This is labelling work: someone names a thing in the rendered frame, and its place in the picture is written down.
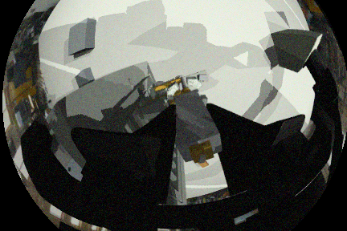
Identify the tan rectangular block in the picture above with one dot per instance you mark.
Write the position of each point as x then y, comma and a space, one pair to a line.
203, 164

